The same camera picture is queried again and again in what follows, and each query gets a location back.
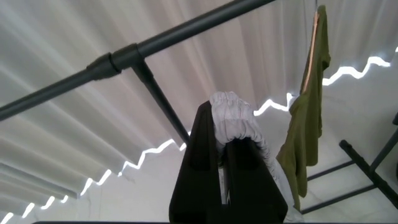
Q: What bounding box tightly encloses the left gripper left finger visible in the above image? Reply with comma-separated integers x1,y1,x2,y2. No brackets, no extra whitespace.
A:
168,100,225,223

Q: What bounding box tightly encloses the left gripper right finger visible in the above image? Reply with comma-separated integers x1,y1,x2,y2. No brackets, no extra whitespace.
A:
221,137,289,223

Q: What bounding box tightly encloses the pale grey garment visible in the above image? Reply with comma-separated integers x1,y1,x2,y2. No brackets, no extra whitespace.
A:
208,90,305,223

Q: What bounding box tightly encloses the green short-sleeved shirt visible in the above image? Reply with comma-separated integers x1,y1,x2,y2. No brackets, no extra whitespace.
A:
275,4,331,213

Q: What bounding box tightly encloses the pink clothes hanger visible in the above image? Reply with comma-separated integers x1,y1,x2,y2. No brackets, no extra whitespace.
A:
302,0,321,95

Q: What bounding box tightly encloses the black clothes rack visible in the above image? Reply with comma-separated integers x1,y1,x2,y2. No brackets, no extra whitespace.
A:
0,0,398,215

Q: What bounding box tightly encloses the white curtain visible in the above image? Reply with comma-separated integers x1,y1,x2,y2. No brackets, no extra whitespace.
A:
0,0,398,223

